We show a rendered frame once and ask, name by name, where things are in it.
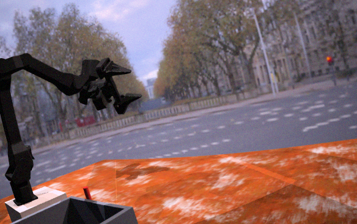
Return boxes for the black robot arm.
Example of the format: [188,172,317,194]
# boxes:
[0,53,112,206]

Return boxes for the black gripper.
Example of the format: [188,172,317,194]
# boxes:
[91,58,142,114]

